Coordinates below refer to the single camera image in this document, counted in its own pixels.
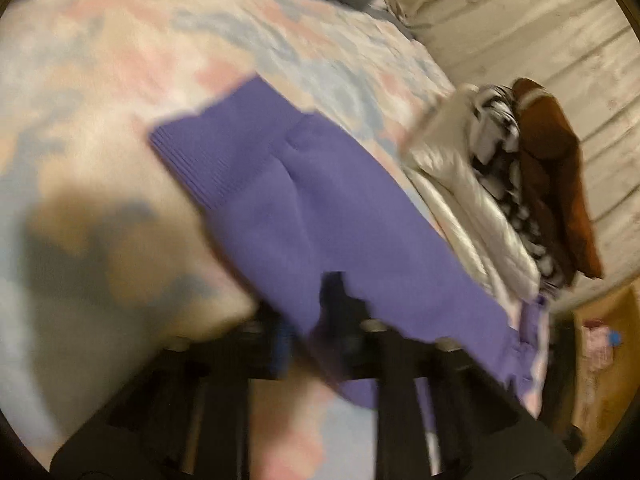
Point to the pink packet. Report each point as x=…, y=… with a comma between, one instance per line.
x=597, y=347

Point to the purple hoodie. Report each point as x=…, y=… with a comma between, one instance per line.
x=300, y=210

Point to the folded brown garment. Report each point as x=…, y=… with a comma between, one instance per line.
x=550, y=160

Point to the folded black and white garment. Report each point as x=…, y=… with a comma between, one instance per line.
x=500, y=170

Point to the folded white satin garment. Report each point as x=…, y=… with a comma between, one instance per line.
x=450, y=185

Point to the cream leaf-print curtain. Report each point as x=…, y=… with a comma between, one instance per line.
x=525, y=20

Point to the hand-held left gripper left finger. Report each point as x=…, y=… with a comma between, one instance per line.
x=280, y=347

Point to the cardboard box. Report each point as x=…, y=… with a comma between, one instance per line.
x=585, y=410

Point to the pastel patterned blanket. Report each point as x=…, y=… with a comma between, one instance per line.
x=100, y=85

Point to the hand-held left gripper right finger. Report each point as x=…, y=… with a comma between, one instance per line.
x=395, y=385

